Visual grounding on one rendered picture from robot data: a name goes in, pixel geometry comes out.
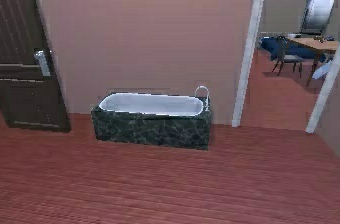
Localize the dark green marble bathtub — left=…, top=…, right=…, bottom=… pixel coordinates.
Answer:
left=90, top=91, right=213, bottom=151

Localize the silver bathtub faucet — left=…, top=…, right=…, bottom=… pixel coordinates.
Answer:
left=194, top=85, right=211, bottom=107

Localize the dark blue sofa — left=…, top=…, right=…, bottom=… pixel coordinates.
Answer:
left=259, top=35, right=326, bottom=64

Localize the dark wooden chair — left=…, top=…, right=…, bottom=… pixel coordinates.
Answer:
left=271, top=35, right=305, bottom=78

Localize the dark brown room door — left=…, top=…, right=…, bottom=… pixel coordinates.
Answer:
left=0, top=0, right=72, bottom=133

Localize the brown wooden table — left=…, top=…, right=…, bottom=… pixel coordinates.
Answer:
left=284, top=35, right=340, bottom=88

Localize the white window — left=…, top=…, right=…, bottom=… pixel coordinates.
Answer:
left=300, top=0, right=336, bottom=36

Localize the silver door handle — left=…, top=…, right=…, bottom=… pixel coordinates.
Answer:
left=33, top=49, right=52, bottom=78

